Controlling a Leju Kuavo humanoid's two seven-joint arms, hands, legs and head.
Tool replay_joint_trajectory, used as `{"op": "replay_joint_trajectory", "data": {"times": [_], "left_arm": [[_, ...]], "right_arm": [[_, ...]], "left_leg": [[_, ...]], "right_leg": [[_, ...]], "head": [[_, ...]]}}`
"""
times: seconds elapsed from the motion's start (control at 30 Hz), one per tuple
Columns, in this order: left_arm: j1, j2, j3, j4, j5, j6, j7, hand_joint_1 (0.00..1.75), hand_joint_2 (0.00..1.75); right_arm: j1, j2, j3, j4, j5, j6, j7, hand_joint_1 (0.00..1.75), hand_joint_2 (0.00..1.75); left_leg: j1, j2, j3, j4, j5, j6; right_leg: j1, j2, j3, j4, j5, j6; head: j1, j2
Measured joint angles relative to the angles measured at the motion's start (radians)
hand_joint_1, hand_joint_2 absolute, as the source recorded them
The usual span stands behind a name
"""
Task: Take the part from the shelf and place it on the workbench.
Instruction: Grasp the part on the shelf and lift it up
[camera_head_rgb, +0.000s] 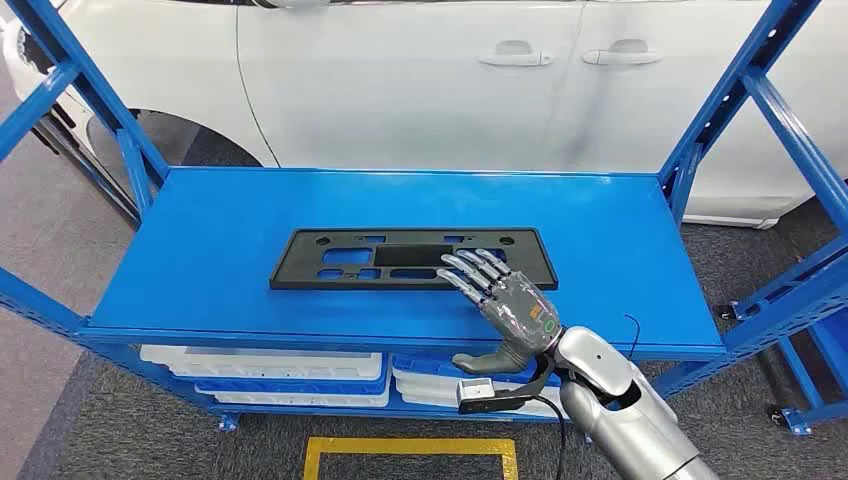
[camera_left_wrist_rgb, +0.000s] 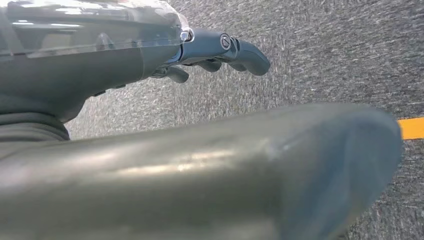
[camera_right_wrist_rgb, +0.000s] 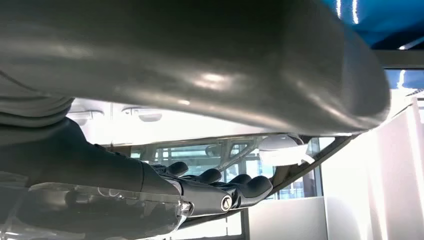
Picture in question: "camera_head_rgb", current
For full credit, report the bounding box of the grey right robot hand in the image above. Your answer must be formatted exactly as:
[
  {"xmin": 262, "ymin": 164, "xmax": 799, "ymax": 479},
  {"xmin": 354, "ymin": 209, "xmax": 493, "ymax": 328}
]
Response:
[{"xmin": 435, "ymin": 248, "xmax": 564, "ymax": 376}]

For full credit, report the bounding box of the black plastic plate frame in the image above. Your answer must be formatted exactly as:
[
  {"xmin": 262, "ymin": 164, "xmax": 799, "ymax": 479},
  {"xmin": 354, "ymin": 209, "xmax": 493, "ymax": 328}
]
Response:
[{"xmin": 269, "ymin": 227, "xmax": 559, "ymax": 292}]

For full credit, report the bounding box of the blue metal shelf rack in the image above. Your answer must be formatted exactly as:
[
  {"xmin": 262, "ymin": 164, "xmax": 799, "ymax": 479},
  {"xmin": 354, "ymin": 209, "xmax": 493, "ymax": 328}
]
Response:
[{"xmin": 0, "ymin": 0, "xmax": 848, "ymax": 433}]

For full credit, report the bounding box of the yellow floor tape square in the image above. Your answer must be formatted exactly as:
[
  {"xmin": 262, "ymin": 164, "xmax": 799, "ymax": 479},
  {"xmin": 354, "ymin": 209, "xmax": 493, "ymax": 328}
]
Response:
[{"xmin": 303, "ymin": 437, "xmax": 519, "ymax": 480}]

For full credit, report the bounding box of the white car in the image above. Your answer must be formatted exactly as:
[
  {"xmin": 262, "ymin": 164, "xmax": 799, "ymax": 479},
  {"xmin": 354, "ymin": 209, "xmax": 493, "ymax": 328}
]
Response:
[{"xmin": 0, "ymin": 0, "xmax": 848, "ymax": 231}]

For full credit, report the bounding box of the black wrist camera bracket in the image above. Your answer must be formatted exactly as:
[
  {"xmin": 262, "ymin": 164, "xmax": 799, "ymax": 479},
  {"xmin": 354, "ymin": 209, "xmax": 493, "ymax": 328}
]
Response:
[{"xmin": 458, "ymin": 354, "xmax": 559, "ymax": 416}]

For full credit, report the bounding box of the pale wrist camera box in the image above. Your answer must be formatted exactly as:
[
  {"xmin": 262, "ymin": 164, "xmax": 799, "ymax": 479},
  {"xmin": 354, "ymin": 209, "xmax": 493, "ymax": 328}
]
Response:
[{"xmin": 455, "ymin": 377, "xmax": 497, "ymax": 404}]

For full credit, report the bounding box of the black camera cable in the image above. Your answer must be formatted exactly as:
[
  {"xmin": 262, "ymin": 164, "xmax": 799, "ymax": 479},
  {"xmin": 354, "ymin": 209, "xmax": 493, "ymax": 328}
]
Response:
[{"xmin": 528, "ymin": 394, "xmax": 571, "ymax": 480}]

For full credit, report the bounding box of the grey metal rail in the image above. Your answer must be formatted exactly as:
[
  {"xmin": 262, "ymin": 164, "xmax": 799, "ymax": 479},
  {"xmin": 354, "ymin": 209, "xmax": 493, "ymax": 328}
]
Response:
[{"xmin": 29, "ymin": 112, "xmax": 144, "ymax": 230}]

